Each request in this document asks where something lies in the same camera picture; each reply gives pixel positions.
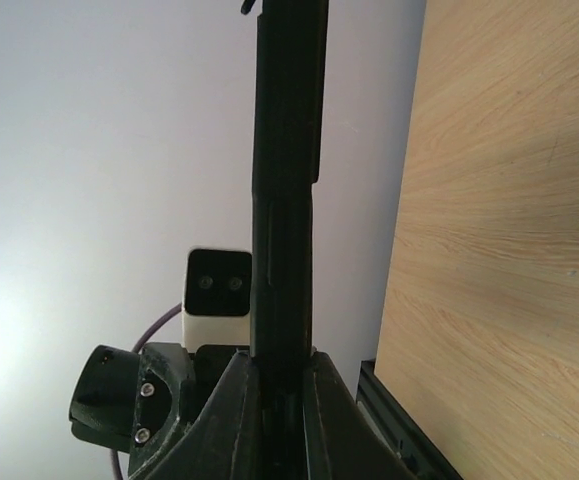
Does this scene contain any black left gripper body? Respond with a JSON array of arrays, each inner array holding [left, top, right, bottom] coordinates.
[[68, 343, 234, 479]]

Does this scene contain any black enclosure frame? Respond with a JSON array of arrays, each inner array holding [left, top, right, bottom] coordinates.
[[356, 360, 462, 480]]

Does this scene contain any black phone case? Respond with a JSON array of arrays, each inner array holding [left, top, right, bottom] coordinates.
[[250, 1, 329, 479]]

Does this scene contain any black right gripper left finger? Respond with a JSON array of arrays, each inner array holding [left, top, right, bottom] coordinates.
[[129, 349, 264, 480]]

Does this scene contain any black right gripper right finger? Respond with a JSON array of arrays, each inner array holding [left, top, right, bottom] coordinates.
[[303, 352, 414, 480]]

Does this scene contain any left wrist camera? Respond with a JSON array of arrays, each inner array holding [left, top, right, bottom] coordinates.
[[182, 247, 252, 352]]

